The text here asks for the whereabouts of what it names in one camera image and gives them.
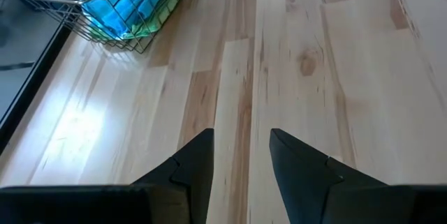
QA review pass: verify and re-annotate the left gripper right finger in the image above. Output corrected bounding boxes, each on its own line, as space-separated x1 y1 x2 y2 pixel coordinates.
269 128 447 224

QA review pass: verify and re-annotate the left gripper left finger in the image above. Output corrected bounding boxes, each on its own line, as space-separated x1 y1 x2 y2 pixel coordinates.
0 128 215 224

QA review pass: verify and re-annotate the wire basket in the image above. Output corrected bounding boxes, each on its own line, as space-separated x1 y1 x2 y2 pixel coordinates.
10 0 204 54

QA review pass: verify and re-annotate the light blue microfiber towel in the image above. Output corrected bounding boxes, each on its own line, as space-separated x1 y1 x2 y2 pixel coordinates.
80 0 185 40

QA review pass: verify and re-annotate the green microfiber towel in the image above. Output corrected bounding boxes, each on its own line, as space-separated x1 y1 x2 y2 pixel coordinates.
87 14 165 42

